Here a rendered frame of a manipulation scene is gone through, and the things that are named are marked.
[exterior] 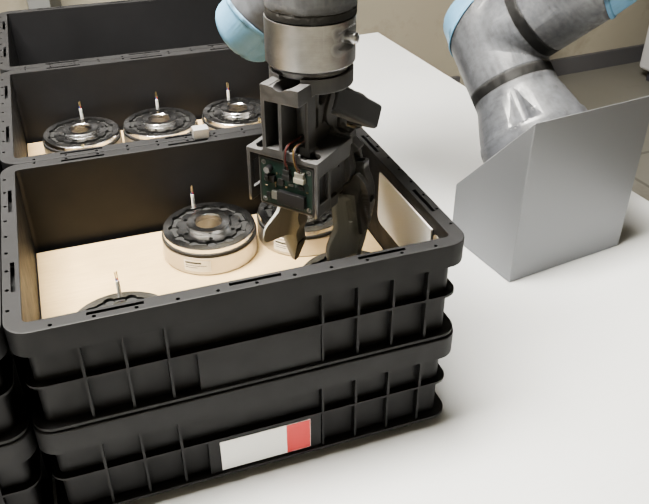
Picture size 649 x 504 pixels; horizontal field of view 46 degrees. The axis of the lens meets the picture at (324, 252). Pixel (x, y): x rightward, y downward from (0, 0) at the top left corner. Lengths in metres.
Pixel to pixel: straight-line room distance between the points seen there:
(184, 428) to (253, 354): 0.10
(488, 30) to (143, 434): 0.67
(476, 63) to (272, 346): 0.54
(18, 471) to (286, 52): 0.42
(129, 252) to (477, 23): 0.54
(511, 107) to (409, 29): 2.31
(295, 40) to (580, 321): 0.56
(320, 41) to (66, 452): 0.40
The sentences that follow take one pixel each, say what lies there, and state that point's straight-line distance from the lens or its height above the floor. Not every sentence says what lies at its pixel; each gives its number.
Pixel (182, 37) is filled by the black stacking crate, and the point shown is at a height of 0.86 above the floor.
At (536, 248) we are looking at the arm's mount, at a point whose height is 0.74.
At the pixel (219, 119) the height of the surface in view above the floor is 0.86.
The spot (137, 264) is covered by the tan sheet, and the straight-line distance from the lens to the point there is 0.86.
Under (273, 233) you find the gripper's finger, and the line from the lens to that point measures 0.73.
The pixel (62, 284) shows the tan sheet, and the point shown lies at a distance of 0.85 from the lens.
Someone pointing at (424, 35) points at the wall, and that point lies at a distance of 3.37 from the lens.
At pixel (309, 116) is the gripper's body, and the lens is 0.63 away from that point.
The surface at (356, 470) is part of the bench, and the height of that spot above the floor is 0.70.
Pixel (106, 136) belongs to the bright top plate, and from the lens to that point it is 1.08.
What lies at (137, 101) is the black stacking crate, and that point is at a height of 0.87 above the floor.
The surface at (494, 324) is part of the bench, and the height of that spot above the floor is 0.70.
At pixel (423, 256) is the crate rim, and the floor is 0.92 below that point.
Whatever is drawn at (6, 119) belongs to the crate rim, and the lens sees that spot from 1.00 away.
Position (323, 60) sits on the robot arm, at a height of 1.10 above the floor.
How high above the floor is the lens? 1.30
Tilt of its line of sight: 34 degrees down
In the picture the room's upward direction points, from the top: straight up
